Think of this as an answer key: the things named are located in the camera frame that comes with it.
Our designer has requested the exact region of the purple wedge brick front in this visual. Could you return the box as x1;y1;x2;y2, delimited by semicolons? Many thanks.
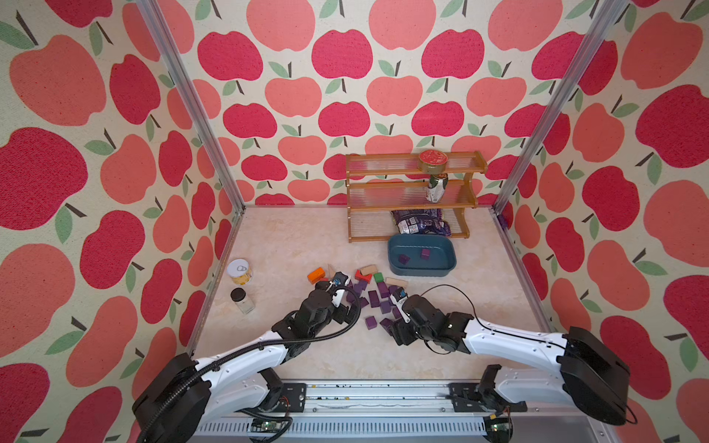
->
380;319;393;332

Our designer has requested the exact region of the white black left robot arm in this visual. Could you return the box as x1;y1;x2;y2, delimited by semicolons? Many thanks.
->
132;271;361;442

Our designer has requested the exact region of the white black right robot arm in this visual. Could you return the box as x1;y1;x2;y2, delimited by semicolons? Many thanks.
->
389;289;637;426

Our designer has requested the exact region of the teal storage bin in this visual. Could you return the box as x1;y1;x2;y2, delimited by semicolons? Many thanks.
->
387;234;458;277

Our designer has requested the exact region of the orange block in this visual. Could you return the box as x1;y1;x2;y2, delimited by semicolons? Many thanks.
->
308;268;327;284

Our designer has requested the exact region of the red block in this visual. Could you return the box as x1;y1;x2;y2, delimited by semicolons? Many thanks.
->
356;269;373;282

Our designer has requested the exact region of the purple upright brick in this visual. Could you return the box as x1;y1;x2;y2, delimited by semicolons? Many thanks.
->
377;282;390;299

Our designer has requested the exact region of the tan wooden flat block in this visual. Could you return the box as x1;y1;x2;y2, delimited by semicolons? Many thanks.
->
385;277;408;289

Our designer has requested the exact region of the purple snack bag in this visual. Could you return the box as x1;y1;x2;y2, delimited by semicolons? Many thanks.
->
391;209;452;237

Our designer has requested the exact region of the glass jar black lid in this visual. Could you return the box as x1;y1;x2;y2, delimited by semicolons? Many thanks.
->
230;287;255;315

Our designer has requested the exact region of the yellow peach tin can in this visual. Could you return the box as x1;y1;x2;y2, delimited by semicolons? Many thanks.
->
226;258;252;286

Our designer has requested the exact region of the orange wooden shelf rack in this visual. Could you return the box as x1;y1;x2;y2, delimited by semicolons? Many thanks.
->
345;151;487;243

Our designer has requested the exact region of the small green white bottle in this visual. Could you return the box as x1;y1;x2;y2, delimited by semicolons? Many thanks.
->
427;174;449;204

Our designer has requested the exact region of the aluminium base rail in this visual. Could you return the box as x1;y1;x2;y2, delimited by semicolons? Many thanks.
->
187;378;605;443

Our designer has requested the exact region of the aluminium left corner post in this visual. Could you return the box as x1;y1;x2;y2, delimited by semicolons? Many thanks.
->
137;0;246;217

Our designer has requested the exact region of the aluminium corner post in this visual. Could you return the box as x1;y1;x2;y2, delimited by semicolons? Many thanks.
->
137;0;246;217
490;0;630;219

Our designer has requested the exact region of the aluminium right corner post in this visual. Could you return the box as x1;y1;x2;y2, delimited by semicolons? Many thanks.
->
490;0;630;219

